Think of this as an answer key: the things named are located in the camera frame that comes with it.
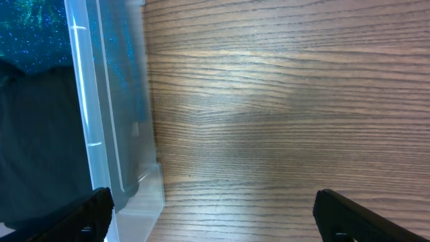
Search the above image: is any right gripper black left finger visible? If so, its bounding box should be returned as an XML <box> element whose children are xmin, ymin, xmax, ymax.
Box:
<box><xmin>1</xmin><ymin>188</ymin><xmax>114</xmax><ymax>242</ymax></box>

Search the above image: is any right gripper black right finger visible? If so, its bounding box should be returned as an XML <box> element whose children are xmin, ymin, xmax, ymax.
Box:
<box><xmin>312</xmin><ymin>189</ymin><xmax>429</xmax><ymax>242</ymax></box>

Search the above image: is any black garment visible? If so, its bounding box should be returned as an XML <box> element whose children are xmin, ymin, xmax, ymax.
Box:
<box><xmin>0</xmin><ymin>58</ymin><xmax>140</xmax><ymax>231</ymax></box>

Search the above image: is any sparkly blue garment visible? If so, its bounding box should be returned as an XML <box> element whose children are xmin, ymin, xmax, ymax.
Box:
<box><xmin>1</xmin><ymin>0</ymin><xmax>148</xmax><ymax>122</ymax></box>

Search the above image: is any clear plastic storage bin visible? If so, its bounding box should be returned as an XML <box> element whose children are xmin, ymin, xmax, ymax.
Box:
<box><xmin>0</xmin><ymin>0</ymin><xmax>166</xmax><ymax>242</ymax></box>

